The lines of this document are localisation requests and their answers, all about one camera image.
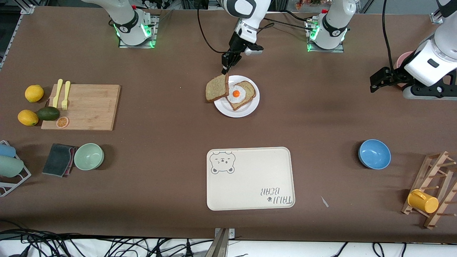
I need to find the cream bear print tray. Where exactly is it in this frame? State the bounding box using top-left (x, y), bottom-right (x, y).
top-left (206, 147), bottom-right (296, 211)

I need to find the yellow mug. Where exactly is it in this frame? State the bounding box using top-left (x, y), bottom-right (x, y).
top-left (407, 189), bottom-right (439, 214)

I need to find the yellow plastic knife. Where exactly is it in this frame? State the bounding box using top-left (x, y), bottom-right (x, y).
top-left (52, 79), bottom-right (64, 109)

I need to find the white round plate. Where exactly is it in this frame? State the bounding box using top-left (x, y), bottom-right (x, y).
top-left (213, 75), bottom-right (260, 118)

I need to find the pink bowl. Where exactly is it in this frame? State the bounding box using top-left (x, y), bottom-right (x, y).
top-left (394, 52), bottom-right (415, 88)

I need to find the black cable on table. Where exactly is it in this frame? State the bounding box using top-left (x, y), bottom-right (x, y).
top-left (264, 14), bottom-right (313, 31)

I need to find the white wire rack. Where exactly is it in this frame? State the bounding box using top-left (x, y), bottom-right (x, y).
top-left (0, 140), bottom-right (32, 197)

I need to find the dark grey folded cloth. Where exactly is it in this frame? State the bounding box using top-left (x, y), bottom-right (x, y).
top-left (42, 143), bottom-right (78, 178)

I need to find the brown bread slice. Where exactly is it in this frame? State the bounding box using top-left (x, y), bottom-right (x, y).
top-left (228, 81), bottom-right (257, 111)
top-left (205, 73), bottom-right (230, 103)

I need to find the black cable tangle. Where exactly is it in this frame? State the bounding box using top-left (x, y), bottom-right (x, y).
top-left (0, 221), bottom-right (215, 257)

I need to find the wooden cutting board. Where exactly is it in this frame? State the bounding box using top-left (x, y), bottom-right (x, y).
top-left (41, 84), bottom-right (121, 131)

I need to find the yellow lemon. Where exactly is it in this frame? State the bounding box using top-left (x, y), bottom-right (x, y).
top-left (17, 110), bottom-right (39, 126)
top-left (25, 85), bottom-right (44, 103)

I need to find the fried egg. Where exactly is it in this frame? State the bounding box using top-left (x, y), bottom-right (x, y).
top-left (228, 85), bottom-right (247, 105)

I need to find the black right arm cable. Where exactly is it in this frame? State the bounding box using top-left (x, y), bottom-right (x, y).
top-left (197, 7), bottom-right (275, 54)

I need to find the yellow plastic fork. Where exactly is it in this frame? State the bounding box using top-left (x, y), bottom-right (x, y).
top-left (61, 81), bottom-right (71, 111)

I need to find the metal camera pole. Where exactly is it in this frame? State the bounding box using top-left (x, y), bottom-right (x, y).
top-left (205, 228), bottom-right (236, 257)

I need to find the pale green cup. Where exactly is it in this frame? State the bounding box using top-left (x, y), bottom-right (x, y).
top-left (0, 156), bottom-right (24, 178)

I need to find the blue bowl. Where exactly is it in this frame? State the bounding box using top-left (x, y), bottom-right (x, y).
top-left (358, 139), bottom-right (391, 170)

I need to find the wooden peg rack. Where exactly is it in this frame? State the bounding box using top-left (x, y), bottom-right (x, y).
top-left (402, 151), bottom-right (457, 230)

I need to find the dark green avocado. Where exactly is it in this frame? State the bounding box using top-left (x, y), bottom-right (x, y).
top-left (36, 106), bottom-right (60, 121)

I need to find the pale green bowl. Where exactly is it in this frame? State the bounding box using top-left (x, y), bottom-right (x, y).
top-left (74, 143), bottom-right (105, 171)

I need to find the light blue cup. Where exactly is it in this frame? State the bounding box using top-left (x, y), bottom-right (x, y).
top-left (0, 143), bottom-right (16, 158)

